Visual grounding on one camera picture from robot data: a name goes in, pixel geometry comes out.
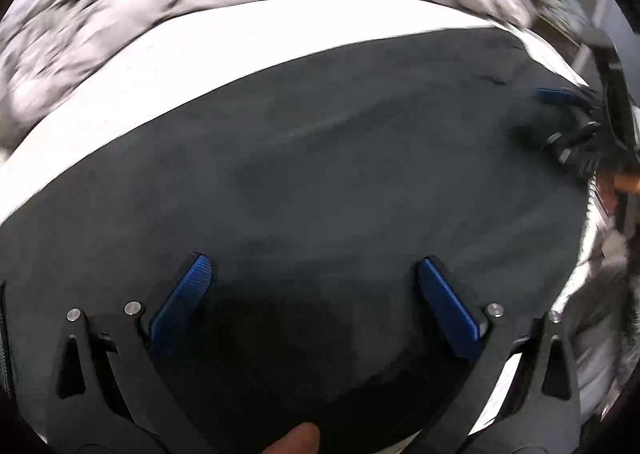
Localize black pants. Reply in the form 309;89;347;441
0;26;597;444

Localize person's right hand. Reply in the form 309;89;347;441
613;172;640;195

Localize person's left hand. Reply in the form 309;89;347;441
262;422;320;454

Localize dark glass cabinet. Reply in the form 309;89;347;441
504;0;632;85

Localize white honeycomb mattress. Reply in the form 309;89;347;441
0;0;612;440

